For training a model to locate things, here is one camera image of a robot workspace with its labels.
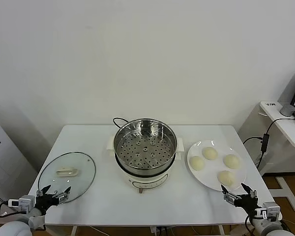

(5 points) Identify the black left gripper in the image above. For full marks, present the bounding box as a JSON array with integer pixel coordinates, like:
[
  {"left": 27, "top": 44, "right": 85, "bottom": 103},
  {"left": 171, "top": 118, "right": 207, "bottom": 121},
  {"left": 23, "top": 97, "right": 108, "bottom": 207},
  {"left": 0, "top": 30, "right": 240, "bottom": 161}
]
[{"left": 35, "top": 184, "right": 72, "bottom": 215}]

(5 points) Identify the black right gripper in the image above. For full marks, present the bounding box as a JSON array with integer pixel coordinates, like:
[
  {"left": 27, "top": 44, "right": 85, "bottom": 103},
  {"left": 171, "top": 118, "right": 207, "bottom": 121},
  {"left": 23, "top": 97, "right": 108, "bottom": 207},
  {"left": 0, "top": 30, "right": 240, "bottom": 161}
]
[{"left": 221, "top": 183, "right": 260, "bottom": 217}]

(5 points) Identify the white steamed baozi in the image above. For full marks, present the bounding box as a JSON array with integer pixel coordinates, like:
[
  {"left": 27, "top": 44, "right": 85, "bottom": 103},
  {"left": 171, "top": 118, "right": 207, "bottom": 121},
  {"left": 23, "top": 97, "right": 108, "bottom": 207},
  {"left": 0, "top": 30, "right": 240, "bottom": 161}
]
[
  {"left": 223, "top": 154, "right": 241, "bottom": 169},
  {"left": 202, "top": 147, "right": 218, "bottom": 161},
  {"left": 217, "top": 170, "right": 238, "bottom": 189},
  {"left": 189, "top": 155, "right": 206, "bottom": 171}
]

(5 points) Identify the glass pot lid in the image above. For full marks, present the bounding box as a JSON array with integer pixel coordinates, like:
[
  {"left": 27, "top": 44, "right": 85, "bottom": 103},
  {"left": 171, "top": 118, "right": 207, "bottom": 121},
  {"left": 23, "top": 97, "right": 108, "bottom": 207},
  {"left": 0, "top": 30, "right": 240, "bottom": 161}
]
[{"left": 37, "top": 151, "right": 96, "bottom": 205}]

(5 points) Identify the perforated steel steamer basket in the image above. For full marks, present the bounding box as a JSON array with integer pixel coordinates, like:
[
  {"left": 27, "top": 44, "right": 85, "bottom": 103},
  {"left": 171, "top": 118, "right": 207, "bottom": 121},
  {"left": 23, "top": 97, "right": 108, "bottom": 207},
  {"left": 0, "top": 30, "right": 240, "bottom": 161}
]
[{"left": 113, "top": 118, "right": 179, "bottom": 171}]

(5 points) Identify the white round plate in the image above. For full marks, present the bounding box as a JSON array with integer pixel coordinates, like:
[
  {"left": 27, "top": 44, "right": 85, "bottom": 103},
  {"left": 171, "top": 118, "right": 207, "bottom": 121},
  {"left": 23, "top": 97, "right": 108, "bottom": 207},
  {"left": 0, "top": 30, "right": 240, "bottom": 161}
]
[{"left": 186, "top": 140, "right": 248, "bottom": 192}]

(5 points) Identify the white cabinet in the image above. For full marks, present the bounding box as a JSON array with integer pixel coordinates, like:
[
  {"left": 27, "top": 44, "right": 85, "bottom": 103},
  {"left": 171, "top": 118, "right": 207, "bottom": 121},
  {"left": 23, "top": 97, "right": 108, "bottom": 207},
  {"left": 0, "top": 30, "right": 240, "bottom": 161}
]
[{"left": 0, "top": 113, "right": 39, "bottom": 215}]

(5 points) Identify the white side desk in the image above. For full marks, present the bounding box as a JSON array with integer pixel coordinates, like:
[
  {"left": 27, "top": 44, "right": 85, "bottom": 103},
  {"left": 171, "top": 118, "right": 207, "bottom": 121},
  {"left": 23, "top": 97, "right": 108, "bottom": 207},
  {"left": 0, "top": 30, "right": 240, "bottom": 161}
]
[{"left": 259, "top": 100, "right": 295, "bottom": 212}]

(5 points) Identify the white power strip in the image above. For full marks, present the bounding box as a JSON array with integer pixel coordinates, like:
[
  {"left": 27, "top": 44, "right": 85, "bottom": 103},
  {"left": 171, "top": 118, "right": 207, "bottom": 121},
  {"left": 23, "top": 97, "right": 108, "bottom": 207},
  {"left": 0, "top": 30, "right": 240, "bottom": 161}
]
[{"left": 149, "top": 226, "right": 172, "bottom": 236}]

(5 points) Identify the cream electric cooker base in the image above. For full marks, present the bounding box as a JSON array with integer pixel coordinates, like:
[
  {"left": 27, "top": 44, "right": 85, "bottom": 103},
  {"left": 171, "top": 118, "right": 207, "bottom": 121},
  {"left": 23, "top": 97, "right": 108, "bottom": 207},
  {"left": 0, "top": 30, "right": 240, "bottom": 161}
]
[{"left": 106, "top": 134, "right": 185, "bottom": 195}]

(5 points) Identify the grey cylindrical speaker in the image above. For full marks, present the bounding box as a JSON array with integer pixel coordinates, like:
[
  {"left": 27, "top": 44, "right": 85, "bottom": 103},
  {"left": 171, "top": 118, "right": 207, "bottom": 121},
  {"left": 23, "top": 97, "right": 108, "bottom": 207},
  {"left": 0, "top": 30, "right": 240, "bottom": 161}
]
[{"left": 279, "top": 103, "right": 295, "bottom": 117}]

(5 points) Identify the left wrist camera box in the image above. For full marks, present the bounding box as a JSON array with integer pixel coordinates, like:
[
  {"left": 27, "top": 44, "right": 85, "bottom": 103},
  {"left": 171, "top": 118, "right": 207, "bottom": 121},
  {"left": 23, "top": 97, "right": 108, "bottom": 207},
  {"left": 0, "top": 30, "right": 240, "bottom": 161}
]
[{"left": 8, "top": 195, "right": 36, "bottom": 213}]

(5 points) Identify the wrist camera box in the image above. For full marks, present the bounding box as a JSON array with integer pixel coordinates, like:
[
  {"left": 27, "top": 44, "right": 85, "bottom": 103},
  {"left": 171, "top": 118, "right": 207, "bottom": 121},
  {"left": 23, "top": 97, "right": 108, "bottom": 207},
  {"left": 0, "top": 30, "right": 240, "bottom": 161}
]
[
  {"left": 254, "top": 201, "right": 281, "bottom": 220},
  {"left": 8, "top": 195, "right": 36, "bottom": 213}
]

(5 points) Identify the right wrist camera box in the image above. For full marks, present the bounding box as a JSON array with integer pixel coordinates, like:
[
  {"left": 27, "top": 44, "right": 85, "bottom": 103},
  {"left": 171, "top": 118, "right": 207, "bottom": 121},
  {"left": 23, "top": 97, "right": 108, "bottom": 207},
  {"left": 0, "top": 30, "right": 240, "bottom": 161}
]
[{"left": 254, "top": 201, "right": 281, "bottom": 220}]

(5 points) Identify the white table frame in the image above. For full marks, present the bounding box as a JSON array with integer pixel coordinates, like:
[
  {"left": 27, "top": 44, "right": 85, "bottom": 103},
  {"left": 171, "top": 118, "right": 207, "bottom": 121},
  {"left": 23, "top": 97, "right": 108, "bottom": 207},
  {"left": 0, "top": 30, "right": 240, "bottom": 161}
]
[{"left": 70, "top": 225, "right": 227, "bottom": 236}]

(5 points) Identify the black cooker power cord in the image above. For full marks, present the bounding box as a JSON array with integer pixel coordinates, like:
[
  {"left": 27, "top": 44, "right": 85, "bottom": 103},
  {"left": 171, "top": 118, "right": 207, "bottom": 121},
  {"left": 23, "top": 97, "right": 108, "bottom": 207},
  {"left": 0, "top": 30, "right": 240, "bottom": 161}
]
[{"left": 113, "top": 117, "right": 130, "bottom": 130}]

